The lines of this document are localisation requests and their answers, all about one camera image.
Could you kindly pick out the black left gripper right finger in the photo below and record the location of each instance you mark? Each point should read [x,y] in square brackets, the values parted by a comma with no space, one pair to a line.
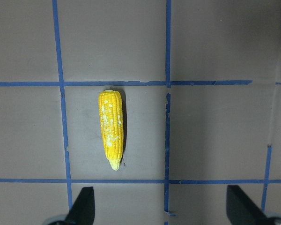
[241,210]

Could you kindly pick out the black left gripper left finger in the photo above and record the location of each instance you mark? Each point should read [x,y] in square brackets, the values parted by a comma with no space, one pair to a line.
[83,209]

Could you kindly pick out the yellow corn cob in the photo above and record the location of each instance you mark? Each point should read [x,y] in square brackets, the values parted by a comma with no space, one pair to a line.
[112,126]

